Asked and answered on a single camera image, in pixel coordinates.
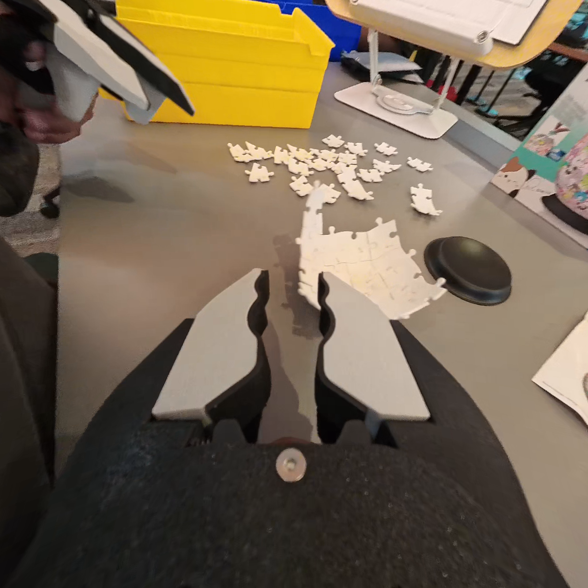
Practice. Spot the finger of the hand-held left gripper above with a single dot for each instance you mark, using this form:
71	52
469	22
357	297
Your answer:
96	59
138	59

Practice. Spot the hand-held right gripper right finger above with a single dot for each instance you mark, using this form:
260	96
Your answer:
367	367

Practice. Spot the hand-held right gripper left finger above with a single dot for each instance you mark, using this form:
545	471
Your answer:
216	363

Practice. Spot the yellow plastic bin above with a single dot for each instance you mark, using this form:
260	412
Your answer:
229	69

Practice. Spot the assembled curved puzzle ball section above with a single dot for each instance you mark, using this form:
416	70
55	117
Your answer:
367	266

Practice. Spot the black round puzzle stand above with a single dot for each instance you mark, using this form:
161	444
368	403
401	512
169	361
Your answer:
473	271

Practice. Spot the joined white puzzle strip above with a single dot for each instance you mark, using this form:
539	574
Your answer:
425	200

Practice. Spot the pile of white puzzle pieces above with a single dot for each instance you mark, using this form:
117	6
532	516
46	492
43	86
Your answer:
321	160

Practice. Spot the colourful puzzle box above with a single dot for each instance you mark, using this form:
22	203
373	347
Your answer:
542	151

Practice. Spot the person's left hand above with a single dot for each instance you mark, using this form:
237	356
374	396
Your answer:
41	124

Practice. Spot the black office chair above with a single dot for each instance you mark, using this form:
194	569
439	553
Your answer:
50	202

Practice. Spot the person's dark trousers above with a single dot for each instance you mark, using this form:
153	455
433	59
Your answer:
23	367

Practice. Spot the white paper instruction sheet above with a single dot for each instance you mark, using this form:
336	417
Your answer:
565	372

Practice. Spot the blue plastic bin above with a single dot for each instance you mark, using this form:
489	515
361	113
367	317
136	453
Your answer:
340	32

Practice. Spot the grey pouch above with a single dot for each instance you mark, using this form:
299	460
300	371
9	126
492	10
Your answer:
381	62

